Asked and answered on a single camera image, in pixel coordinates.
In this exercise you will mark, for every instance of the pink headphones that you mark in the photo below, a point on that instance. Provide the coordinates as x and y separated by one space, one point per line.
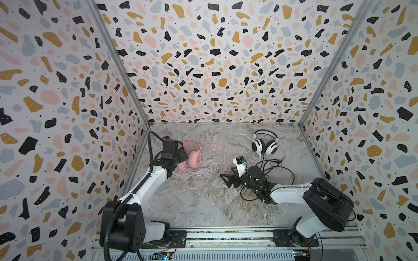
193 151

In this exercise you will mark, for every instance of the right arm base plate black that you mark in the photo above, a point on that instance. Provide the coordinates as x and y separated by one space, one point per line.
289 238

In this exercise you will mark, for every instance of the aluminium corner post left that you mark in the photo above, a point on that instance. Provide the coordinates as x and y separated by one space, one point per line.
115 57

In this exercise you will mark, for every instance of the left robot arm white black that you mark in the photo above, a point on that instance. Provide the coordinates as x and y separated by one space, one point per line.
124 226

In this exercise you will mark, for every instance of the white black headphones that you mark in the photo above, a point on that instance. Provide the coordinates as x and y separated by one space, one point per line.
262 148

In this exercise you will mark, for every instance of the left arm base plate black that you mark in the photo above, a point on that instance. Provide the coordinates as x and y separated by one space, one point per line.
171 239

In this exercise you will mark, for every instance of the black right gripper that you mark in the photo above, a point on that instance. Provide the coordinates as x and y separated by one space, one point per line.
235 179

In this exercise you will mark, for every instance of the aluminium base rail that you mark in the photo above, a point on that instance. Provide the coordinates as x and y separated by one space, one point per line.
259 243

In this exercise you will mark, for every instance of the aluminium corner post right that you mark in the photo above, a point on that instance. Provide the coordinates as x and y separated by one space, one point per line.
363 10

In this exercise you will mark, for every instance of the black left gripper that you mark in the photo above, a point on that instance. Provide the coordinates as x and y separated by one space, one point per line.
182 154

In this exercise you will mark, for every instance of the aluminium corner post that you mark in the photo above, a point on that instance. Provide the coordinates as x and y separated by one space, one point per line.
363 10
115 57

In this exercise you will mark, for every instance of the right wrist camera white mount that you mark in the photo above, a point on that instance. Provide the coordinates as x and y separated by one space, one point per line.
241 165

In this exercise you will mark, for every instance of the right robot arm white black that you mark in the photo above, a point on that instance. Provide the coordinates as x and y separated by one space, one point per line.
331 209

